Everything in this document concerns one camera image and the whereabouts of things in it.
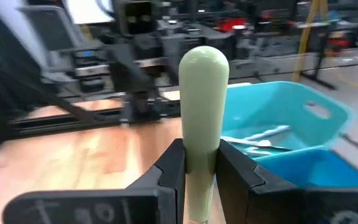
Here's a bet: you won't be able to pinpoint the light-blue-handled silverware piece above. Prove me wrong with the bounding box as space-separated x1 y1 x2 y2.
244 146 275 157

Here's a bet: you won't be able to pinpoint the utensils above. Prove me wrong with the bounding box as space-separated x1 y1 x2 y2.
178 45 230 224

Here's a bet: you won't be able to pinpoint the red equipment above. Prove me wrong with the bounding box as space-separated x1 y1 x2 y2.
218 17 249 32

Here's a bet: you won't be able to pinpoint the light-blue-handled knife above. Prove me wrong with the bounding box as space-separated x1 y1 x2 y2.
221 136 291 152

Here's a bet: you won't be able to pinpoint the green plastic bin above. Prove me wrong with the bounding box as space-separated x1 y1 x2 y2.
221 81 356 161

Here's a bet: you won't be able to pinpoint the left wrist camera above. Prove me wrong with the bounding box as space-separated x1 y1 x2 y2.
118 0 160 35

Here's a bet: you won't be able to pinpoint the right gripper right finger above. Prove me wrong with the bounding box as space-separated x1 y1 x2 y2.
216 139 358 224

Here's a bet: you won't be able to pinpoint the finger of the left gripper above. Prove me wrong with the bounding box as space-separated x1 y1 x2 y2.
106 43 155 93

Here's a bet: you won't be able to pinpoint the grey office chair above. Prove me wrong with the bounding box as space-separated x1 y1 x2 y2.
16 4 85 52

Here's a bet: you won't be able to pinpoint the yellow power cable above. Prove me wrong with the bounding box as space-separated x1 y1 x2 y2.
292 0 358 91

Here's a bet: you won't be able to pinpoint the blue plastic tray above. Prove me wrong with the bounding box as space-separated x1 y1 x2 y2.
253 147 358 189

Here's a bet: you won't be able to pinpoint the black aluminium table frame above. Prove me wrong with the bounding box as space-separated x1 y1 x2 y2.
0 46 181 141

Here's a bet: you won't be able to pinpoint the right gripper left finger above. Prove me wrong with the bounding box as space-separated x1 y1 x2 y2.
2 139 186 224

